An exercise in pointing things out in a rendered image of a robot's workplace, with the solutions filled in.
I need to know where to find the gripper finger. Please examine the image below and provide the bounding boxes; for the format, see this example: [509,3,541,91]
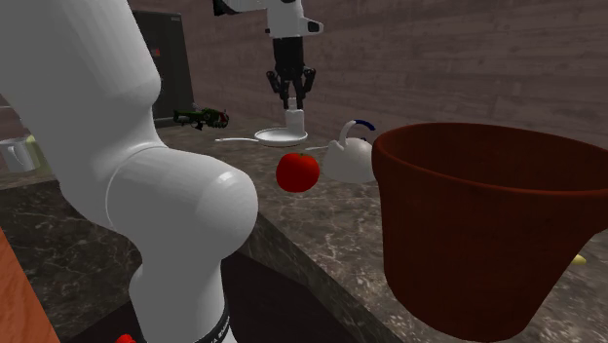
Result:
[265,69,292,111]
[295,67,318,111]

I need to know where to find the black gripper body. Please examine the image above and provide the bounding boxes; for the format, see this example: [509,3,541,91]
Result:
[272,36,306,83]

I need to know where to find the white cylinder cup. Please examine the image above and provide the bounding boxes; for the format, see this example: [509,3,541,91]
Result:
[285,108,306,137]

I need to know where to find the white frying pan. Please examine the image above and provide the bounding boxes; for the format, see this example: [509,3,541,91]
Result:
[214,127,310,148]

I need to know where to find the green toy gun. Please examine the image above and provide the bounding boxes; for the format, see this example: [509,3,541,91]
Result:
[172,107,231,132]

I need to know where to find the red tomato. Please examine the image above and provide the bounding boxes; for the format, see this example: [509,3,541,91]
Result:
[276,151,321,194]

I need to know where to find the black appliance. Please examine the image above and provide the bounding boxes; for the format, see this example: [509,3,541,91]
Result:
[132,10,196,129]

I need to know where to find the dark robot stand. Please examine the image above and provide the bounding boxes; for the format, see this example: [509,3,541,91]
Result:
[65,250,364,343]

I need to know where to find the large brown flower pot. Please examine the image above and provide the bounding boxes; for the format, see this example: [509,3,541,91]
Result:
[371,122,608,343]

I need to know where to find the pale yellow object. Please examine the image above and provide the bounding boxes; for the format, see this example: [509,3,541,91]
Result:
[25,134,52,171]

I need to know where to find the white mug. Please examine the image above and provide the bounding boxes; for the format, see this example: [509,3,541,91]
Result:
[0,136,38,173]

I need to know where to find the white kettle with blue handle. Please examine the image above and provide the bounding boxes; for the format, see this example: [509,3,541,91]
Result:
[305,119,380,185]

